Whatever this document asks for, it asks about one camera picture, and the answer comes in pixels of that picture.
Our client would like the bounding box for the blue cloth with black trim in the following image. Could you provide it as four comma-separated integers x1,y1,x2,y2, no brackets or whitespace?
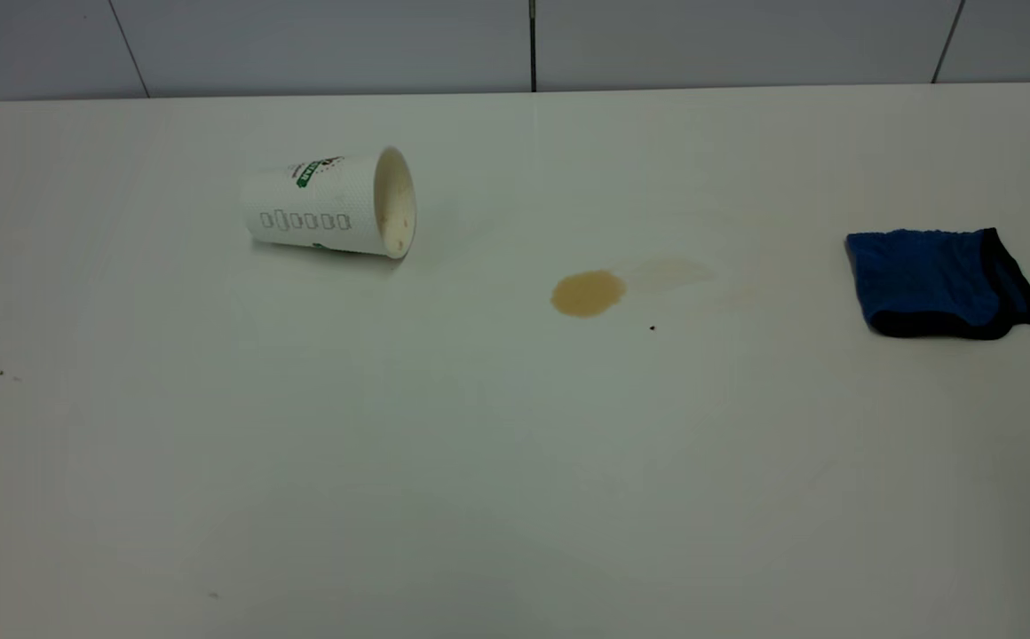
845,227,1030,351

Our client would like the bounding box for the white paper coffee cup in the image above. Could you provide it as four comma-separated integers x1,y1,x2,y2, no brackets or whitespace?
242,146,417,260

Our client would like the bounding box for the tan coffee spill puddle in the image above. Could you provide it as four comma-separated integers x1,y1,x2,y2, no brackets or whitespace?
551,270,628,319

